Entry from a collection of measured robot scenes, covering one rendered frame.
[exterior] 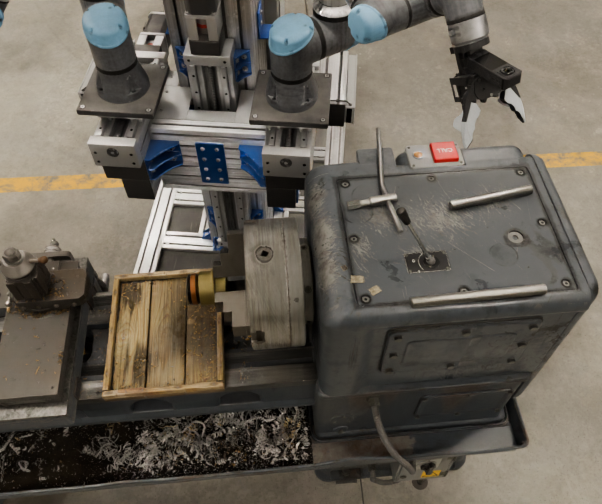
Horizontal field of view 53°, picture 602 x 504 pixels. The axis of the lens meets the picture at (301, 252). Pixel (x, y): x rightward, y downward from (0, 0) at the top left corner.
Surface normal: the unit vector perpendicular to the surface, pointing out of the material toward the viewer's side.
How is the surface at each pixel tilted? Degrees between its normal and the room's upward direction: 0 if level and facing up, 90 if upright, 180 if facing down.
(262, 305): 49
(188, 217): 0
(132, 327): 0
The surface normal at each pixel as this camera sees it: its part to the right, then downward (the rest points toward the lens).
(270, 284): 0.05, -0.04
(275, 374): 0.00, -0.58
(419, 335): 0.09, 0.81
